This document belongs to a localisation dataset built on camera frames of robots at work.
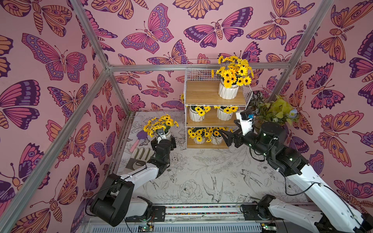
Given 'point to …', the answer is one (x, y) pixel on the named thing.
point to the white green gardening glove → (139, 158)
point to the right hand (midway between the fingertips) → (229, 124)
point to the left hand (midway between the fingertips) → (166, 135)
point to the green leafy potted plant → (279, 110)
